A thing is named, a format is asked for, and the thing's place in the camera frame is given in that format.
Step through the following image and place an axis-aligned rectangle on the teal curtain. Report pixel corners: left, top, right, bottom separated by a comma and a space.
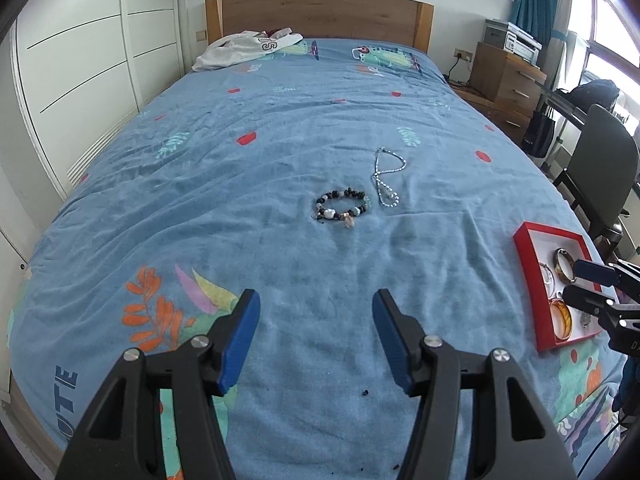
510, 0, 571, 91

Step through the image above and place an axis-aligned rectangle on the blue printed blanket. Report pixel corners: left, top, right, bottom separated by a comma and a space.
7, 37, 631, 480

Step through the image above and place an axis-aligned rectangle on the amber bangle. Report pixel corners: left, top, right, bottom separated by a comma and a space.
549, 298, 572, 341

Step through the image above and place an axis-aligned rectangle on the dark backpack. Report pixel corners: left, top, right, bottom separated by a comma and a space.
567, 79, 621, 111

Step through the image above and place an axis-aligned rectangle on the grey chair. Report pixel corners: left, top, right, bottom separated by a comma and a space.
552, 104, 640, 246

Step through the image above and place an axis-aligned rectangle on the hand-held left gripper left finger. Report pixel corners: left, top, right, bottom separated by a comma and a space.
55, 288, 262, 480

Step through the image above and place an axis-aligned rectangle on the white wardrobe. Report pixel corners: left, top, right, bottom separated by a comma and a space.
0, 0, 186, 201

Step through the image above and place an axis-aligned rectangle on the wooden bed headboard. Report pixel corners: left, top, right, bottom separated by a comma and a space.
205, 0, 435, 56

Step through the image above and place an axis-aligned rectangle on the red jewelry box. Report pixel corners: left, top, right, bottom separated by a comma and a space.
513, 221, 606, 352

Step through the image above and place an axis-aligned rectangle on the brown horn bangle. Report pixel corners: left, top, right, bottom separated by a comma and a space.
552, 248, 581, 283

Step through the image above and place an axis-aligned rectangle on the dark beaded bracelet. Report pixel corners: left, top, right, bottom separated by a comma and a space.
314, 187, 371, 227

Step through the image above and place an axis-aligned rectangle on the wooden nightstand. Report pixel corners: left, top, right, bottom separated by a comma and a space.
457, 41, 548, 141

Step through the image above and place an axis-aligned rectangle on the white garment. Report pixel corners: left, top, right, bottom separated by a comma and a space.
192, 27, 304, 72

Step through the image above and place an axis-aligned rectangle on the black bag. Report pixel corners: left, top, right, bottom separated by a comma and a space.
522, 110, 556, 158

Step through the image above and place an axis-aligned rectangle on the silver bead necklace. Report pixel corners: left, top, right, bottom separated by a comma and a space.
372, 147, 407, 208

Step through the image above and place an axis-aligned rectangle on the plain silver bangle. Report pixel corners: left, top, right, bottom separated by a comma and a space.
539, 261, 559, 297

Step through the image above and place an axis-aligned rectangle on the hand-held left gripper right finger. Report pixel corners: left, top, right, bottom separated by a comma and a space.
371, 288, 578, 480

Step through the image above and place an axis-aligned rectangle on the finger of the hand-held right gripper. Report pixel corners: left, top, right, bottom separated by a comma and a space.
573, 258, 618, 284
562, 285, 610, 317

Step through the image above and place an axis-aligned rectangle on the white printer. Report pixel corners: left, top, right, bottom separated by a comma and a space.
482, 19, 542, 66

